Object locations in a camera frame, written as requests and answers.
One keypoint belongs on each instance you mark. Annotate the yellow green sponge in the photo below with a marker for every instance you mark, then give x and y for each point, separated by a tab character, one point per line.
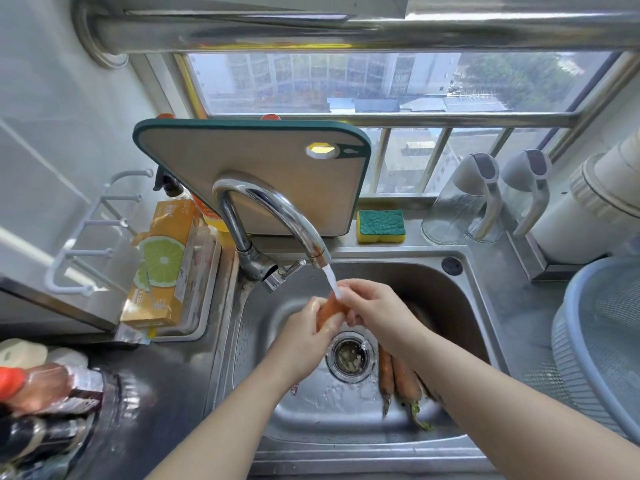
381	224

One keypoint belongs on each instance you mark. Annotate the person's left hand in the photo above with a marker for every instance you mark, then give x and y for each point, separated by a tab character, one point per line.
295	344

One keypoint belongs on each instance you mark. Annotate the person's right hand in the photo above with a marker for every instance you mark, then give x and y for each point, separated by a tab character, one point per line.
385	319

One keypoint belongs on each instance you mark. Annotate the transparent plastic packet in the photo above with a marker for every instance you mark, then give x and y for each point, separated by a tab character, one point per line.
196	277

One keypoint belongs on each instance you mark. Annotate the blue plastic colander basin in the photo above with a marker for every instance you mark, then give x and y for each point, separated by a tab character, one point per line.
600	344

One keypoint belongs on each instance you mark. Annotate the stainless steel sink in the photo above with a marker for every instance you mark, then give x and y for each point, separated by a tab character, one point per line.
300	419

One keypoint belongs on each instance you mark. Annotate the person's left forearm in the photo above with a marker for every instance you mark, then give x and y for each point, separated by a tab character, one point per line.
225	434

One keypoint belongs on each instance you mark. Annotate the steel drain strainer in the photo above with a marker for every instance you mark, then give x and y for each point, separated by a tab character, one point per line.
350	357

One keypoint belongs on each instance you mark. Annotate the yellow dish soap pump bottle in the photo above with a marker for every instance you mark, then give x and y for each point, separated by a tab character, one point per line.
216	223

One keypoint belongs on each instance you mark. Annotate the black sink hole plug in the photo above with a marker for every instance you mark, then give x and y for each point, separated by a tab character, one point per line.
452	265

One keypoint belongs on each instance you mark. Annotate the clear plastic bag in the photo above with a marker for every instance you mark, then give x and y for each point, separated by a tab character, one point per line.
134	335

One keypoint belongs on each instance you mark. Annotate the slim orange carrot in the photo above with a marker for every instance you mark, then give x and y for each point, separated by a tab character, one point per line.
386	372

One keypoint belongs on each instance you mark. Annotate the orange round knob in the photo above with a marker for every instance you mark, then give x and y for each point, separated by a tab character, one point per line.
270	117
165	116

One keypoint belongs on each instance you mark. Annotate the person's right forearm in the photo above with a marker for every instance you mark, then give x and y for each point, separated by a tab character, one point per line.
520	419

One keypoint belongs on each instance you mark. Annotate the beige capped bottle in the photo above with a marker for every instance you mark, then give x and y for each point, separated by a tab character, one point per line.
22	353

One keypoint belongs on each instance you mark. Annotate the beige green-rimmed cutting board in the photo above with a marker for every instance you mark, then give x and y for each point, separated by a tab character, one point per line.
225	157

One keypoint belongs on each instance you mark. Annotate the orange box with lime picture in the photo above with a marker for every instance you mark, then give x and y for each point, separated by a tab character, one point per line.
161	257

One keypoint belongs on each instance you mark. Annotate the steel overhead pipe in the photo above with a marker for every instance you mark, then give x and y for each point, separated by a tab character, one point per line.
300	35

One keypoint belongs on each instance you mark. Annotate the window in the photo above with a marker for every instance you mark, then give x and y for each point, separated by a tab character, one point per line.
350	79

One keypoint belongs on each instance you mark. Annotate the white duct pipe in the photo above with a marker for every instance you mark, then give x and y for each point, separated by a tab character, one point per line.
575	229

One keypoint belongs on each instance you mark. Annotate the white wall hook rack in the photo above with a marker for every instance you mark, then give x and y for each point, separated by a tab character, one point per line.
75	239

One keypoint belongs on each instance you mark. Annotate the white plastic tray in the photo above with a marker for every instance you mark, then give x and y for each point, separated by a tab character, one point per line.
214	274

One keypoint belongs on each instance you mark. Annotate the orange carrot with leafy stem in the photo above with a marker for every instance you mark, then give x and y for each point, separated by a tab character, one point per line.
406	382

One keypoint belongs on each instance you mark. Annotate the white capped bottle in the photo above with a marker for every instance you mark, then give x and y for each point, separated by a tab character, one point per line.
67	357

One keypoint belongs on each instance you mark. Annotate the red capped sauce bottle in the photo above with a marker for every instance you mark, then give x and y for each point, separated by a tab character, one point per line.
45	387

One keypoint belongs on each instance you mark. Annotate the dark soy sauce bottle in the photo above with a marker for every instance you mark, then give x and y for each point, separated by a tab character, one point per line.
45	437

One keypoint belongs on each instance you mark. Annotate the glass pitcher with grey lid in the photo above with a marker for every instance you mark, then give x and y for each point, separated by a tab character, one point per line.
450	212
527	169

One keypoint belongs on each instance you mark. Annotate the steel window guard rail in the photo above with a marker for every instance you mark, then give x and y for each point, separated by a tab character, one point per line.
450	118

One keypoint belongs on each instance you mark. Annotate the chrome faucet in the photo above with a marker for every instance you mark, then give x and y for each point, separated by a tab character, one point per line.
239	227

